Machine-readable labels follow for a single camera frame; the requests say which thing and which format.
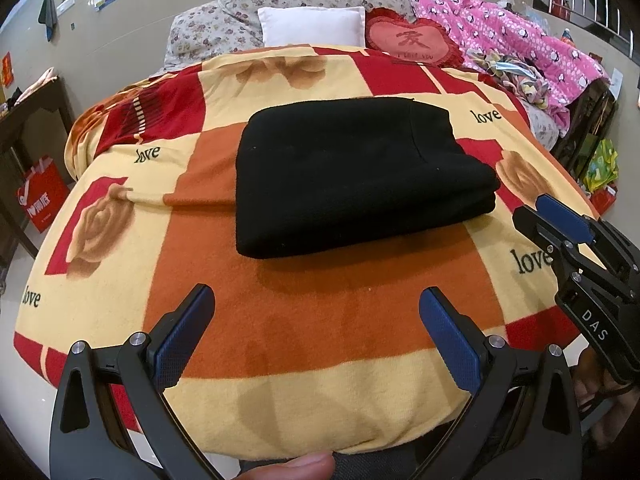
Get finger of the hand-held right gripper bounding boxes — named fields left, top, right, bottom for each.
left=512, top=194, right=597, bottom=267
left=594, top=219, right=640, bottom=283

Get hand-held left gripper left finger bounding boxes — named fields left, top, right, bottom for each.
left=47, top=284, right=227, bottom=480

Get yellow red printed blanket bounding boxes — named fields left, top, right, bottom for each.
left=12, top=45, right=609, bottom=461

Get red box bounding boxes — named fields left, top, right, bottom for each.
left=592, top=186, right=619, bottom=219

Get dark wooden table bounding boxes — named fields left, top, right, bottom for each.
left=0, top=75, right=77, bottom=263

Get red heart cushion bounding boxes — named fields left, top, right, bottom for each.
left=365, top=7, right=464, bottom=69

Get person's right hand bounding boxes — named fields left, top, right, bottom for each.
left=574, top=349, right=618, bottom=452

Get person's left hand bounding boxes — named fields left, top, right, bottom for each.
left=239, top=452, right=336, bottom=480

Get red shopping bag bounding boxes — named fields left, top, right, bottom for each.
left=16, top=155, right=71, bottom=234

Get white pillow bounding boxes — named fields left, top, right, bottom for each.
left=257, top=6, right=367, bottom=51

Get black pants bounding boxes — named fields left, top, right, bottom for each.
left=235, top=97, right=501, bottom=260

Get dark hanging towel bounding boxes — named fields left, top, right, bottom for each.
left=39, top=0, right=59, bottom=42

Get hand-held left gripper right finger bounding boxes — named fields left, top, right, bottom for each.
left=410, top=287, right=584, bottom=480

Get colourful cloth bundle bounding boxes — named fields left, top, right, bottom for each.
left=475, top=52, right=552, bottom=111

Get green yellow bag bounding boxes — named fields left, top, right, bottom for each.
left=584, top=139, right=619, bottom=194

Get pink printed quilt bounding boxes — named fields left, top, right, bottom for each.
left=400, top=0, right=612, bottom=137

